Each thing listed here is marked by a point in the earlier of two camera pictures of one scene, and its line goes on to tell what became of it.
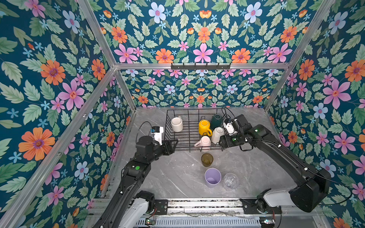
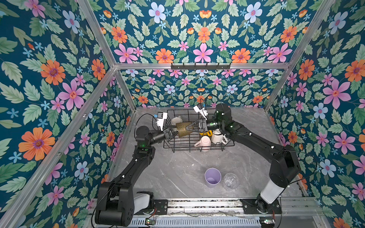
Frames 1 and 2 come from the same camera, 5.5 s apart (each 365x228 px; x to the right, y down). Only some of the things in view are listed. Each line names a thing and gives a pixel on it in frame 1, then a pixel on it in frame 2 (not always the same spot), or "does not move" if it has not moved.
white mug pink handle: [204, 144] does not move
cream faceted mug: [216, 134] does not move
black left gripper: [169, 150] → [167, 135]
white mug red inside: [177, 124] does not move
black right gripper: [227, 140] → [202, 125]
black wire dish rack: [196, 129] does not move
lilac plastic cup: [212, 177] does not move
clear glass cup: [230, 181] does not move
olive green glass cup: [207, 159] → [184, 128]
